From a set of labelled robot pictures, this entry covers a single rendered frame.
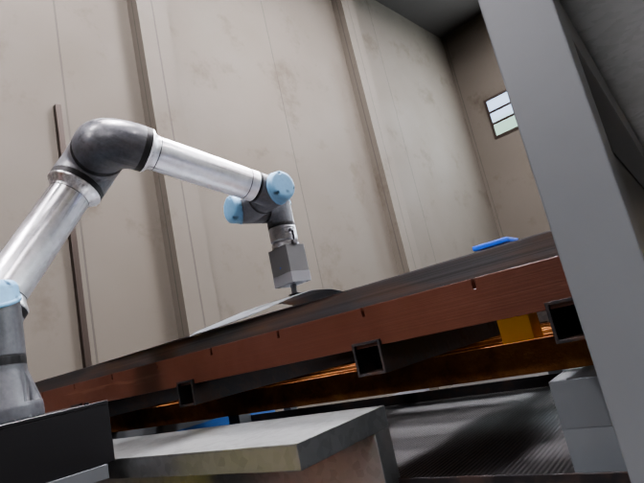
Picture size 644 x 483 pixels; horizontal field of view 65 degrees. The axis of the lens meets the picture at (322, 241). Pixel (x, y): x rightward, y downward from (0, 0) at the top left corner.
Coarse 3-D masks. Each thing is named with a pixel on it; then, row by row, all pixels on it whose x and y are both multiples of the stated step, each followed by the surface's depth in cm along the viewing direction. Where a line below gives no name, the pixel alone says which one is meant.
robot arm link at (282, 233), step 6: (270, 228) 138; (276, 228) 136; (282, 228) 136; (288, 228) 137; (294, 228) 139; (270, 234) 138; (276, 234) 136; (282, 234) 136; (288, 234) 136; (294, 234) 138; (270, 240) 138; (276, 240) 136; (282, 240) 136; (288, 240) 137
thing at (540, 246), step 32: (480, 256) 71; (512, 256) 68; (544, 256) 66; (384, 288) 80; (416, 288) 77; (256, 320) 97; (288, 320) 92; (160, 352) 115; (192, 352) 108; (64, 384) 141
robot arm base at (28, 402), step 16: (0, 368) 76; (16, 368) 78; (0, 384) 75; (16, 384) 77; (32, 384) 80; (0, 400) 74; (16, 400) 75; (32, 400) 78; (0, 416) 73; (16, 416) 74; (32, 416) 77
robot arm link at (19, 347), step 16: (0, 288) 79; (16, 288) 83; (0, 304) 78; (16, 304) 82; (0, 320) 78; (16, 320) 81; (0, 336) 77; (16, 336) 80; (0, 352) 77; (16, 352) 79
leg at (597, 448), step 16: (592, 384) 63; (608, 416) 62; (576, 432) 64; (592, 432) 62; (608, 432) 61; (576, 448) 64; (592, 448) 62; (608, 448) 61; (576, 464) 63; (592, 464) 62; (608, 464) 61; (624, 464) 60
